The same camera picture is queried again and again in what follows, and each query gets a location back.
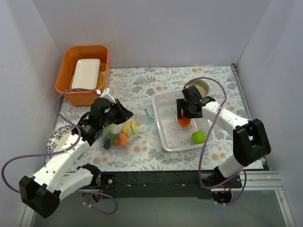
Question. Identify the floral table mat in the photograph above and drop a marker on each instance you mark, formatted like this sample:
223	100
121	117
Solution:
134	87

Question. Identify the yellow container in bin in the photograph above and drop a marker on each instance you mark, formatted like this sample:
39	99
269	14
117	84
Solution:
87	80

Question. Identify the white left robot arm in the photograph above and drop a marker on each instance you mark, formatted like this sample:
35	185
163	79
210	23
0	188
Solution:
44	190

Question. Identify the yellow pear toy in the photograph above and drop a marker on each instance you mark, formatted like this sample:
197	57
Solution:
129	128

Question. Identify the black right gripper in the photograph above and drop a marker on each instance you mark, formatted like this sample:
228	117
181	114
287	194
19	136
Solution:
181	107

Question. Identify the black base bar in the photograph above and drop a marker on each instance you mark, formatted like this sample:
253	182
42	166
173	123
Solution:
180	184

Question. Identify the orange plastic bin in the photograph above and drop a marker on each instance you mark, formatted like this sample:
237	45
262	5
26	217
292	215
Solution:
67	69

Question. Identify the green fruit toy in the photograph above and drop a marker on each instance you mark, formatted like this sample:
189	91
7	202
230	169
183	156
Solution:
198	137

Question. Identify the white plastic basket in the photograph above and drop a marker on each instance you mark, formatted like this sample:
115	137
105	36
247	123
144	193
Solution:
173	136

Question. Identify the beige ceramic bowl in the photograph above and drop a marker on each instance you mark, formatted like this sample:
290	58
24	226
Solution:
202	87

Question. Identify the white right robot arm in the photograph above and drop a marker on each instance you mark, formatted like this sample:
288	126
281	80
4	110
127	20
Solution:
249	137

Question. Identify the white rectangular plate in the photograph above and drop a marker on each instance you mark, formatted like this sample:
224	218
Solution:
87	64

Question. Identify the peach toy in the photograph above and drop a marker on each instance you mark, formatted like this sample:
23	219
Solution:
121	140

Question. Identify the dark grape bunch toy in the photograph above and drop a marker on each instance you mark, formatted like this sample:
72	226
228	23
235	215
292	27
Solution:
107	143

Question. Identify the blue patterned plate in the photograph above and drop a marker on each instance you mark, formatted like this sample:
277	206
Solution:
58	138

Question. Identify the white radish toy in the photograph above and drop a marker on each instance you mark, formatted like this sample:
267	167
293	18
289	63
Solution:
116	129

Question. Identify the orange fruit toy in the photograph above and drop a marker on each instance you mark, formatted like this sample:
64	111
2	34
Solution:
184	121

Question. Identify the clear zip top bag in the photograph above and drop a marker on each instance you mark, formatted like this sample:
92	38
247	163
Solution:
144	124

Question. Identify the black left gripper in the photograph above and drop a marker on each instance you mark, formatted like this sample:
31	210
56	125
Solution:
117	112

